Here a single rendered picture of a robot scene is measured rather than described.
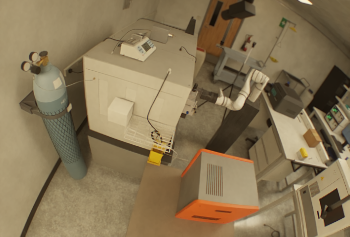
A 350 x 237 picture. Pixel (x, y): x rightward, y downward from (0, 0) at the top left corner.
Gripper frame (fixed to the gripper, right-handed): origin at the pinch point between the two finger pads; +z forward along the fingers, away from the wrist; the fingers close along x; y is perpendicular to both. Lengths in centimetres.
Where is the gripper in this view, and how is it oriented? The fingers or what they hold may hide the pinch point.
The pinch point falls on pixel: (193, 88)
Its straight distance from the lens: 117.4
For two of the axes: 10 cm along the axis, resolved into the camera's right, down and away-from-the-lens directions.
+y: -2.7, 7.2, 6.4
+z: -9.5, -3.0, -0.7
